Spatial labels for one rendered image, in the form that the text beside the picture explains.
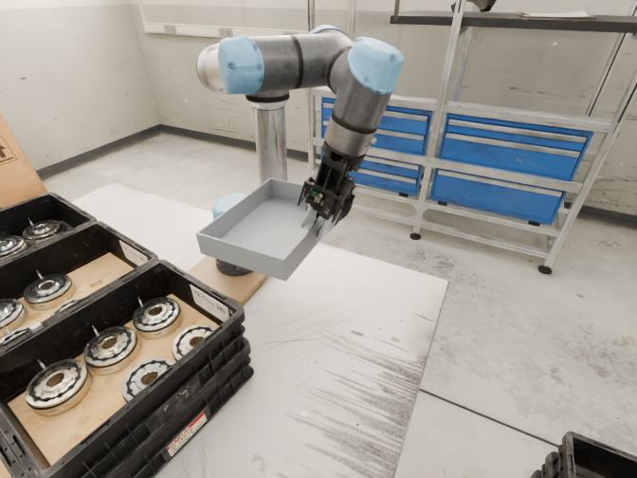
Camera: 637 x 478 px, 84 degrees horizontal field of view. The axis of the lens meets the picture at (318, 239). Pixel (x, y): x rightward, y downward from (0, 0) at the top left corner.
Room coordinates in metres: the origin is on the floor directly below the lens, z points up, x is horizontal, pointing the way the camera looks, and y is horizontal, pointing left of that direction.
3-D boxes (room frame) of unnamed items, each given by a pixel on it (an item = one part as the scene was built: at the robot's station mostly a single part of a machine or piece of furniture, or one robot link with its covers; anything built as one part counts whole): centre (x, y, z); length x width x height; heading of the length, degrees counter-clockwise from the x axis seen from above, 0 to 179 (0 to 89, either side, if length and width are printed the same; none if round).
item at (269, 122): (0.98, 0.14, 1.10); 0.15 x 0.12 x 0.55; 115
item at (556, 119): (2.11, -0.71, 0.91); 1.70 x 0.10 x 0.05; 64
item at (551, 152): (1.91, -1.06, 0.60); 0.72 x 0.03 x 0.56; 64
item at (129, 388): (0.40, 0.33, 0.86); 0.10 x 0.10 x 0.01
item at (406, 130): (2.26, -0.34, 0.60); 0.72 x 0.03 x 0.56; 64
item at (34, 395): (0.40, 0.51, 0.86); 0.10 x 0.10 x 0.01
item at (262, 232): (0.64, 0.09, 1.07); 0.27 x 0.20 x 0.05; 154
